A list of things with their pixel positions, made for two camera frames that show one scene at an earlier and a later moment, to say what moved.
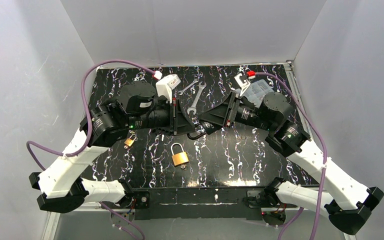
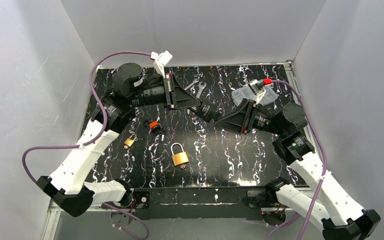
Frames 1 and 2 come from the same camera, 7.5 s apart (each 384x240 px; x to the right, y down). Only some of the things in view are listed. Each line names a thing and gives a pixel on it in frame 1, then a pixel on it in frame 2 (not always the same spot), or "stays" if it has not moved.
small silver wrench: [195, 80] stays
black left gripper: [173, 117] -> [170, 91]
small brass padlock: [129, 141] stays
